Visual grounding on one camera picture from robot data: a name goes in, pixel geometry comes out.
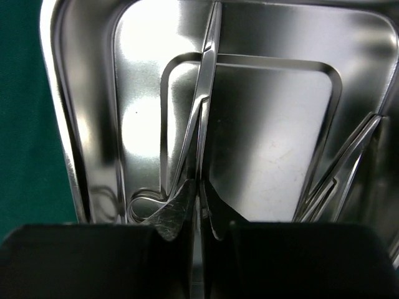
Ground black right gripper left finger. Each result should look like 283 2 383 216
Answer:
142 179 196 242

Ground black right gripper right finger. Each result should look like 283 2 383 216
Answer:
199 180 249 240

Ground steel surgical scissors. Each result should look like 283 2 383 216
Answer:
127 1 223 223

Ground dark green surgical cloth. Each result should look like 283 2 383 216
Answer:
1 1 76 236

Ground stainless steel instrument tray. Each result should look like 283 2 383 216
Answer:
39 0 399 225

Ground steel surgical forceps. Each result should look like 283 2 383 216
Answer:
293 113 383 222

